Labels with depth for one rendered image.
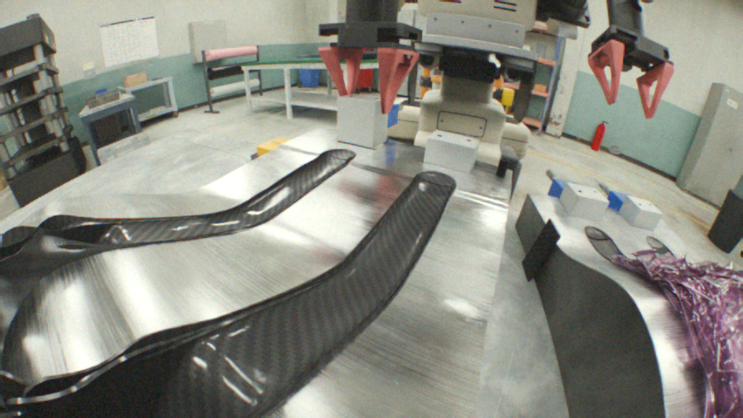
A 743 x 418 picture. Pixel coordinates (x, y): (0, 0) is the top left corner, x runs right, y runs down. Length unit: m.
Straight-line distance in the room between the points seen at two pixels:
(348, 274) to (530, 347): 0.17
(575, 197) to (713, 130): 5.59
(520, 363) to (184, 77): 6.88
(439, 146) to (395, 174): 0.06
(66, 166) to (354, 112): 3.92
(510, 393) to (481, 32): 0.62
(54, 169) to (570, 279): 4.19
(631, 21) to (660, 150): 5.67
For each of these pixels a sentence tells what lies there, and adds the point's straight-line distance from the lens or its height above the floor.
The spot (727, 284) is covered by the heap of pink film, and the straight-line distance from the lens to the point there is 0.23.
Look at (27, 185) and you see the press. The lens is 4.20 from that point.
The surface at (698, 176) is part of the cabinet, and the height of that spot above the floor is 0.38.
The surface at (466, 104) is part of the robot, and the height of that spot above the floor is 0.89.
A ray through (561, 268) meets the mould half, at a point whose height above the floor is 0.85.
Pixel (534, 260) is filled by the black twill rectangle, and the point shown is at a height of 0.82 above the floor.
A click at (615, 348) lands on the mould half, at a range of 0.21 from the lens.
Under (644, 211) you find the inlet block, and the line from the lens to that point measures 0.42.
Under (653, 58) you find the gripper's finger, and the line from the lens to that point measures 0.46.
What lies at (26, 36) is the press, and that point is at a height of 1.84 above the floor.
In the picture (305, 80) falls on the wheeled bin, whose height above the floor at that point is 0.21.
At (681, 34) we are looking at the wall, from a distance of 6.17.
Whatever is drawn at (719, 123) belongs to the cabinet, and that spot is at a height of 1.33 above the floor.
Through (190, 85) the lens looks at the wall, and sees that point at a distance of 6.90.
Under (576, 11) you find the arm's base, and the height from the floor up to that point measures 1.17.
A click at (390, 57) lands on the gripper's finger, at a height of 0.99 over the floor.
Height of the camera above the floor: 1.00
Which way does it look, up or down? 33 degrees down
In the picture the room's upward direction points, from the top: 3 degrees clockwise
